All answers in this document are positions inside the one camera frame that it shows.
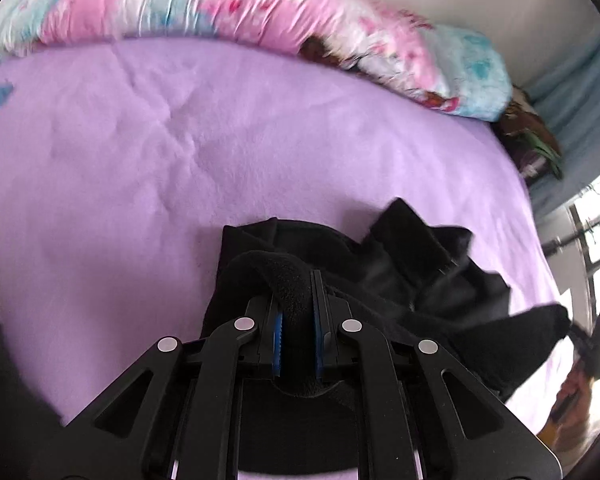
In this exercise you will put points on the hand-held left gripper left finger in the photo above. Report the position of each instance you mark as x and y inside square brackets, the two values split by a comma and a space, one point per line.
[278, 340]

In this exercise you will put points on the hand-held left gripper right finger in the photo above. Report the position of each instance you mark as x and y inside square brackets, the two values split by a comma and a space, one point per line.
[320, 345]

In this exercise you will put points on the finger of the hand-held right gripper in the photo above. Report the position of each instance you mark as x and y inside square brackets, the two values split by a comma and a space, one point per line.
[582, 342]

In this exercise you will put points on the black fleece jacket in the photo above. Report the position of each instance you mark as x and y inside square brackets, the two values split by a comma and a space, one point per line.
[430, 285]

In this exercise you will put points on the wooden cabinet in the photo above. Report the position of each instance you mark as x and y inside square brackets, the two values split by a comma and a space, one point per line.
[570, 410]

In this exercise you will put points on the purple bed blanket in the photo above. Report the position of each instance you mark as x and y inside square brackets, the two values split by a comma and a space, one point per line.
[130, 185]

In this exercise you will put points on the dark brown bag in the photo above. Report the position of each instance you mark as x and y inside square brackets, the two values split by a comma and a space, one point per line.
[525, 130]

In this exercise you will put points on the light blue curtain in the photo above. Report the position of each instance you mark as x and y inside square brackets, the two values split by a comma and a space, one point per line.
[580, 110]

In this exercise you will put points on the rolled pink floral quilt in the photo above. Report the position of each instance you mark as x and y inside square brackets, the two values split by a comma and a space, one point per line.
[230, 5]

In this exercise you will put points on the black window frame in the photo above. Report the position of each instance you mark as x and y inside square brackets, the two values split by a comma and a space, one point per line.
[586, 260]

